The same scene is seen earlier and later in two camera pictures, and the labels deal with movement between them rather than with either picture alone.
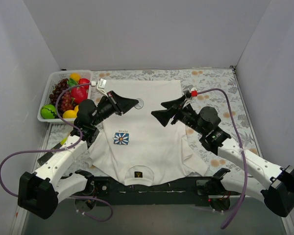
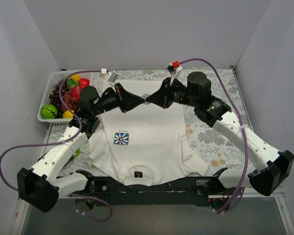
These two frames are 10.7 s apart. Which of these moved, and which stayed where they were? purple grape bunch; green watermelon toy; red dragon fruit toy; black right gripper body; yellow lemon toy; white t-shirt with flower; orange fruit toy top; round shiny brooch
Moved: round shiny brooch; black right gripper body
Stayed: orange fruit toy top; yellow lemon toy; red dragon fruit toy; purple grape bunch; white t-shirt with flower; green watermelon toy
